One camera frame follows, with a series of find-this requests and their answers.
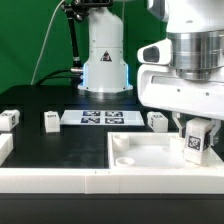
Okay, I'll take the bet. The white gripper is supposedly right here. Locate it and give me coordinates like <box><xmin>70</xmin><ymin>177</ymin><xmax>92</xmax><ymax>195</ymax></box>
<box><xmin>137</xmin><ymin>39</ymin><xmax>224</xmax><ymax>146</ymax></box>

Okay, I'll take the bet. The black camera stand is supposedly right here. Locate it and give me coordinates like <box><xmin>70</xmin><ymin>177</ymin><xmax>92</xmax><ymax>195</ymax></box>
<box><xmin>61</xmin><ymin>0</ymin><xmax>114</xmax><ymax>76</ymax></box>

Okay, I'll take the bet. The white U-shaped fence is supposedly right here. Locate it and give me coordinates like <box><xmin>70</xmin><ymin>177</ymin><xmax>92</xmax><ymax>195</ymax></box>
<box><xmin>0</xmin><ymin>133</ymin><xmax>224</xmax><ymax>195</ymax></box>

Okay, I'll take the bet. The white marker base plate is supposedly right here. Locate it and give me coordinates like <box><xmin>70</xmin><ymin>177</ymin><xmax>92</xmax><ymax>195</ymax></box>
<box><xmin>61</xmin><ymin>110</ymin><xmax>144</xmax><ymax>126</ymax></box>

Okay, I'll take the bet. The white square tabletop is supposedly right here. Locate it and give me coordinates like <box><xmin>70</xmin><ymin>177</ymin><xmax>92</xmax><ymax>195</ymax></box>
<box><xmin>108</xmin><ymin>132</ymin><xmax>224</xmax><ymax>169</ymax></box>

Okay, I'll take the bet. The black cable bundle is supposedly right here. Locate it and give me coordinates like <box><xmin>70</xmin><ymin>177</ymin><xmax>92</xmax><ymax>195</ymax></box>
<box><xmin>34</xmin><ymin>68</ymin><xmax>84</xmax><ymax>86</ymax></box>

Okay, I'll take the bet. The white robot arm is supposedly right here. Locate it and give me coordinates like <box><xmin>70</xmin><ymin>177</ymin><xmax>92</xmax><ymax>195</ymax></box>
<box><xmin>84</xmin><ymin>0</ymin><xmax>224</xmax><ymax>139</ymax></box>

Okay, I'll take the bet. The grey cable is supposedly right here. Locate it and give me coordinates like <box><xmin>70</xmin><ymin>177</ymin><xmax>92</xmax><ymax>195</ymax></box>
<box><xmin>30</xmin><ymin>0</ymin><xmax>67</xmax><ymax>86</ymax></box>

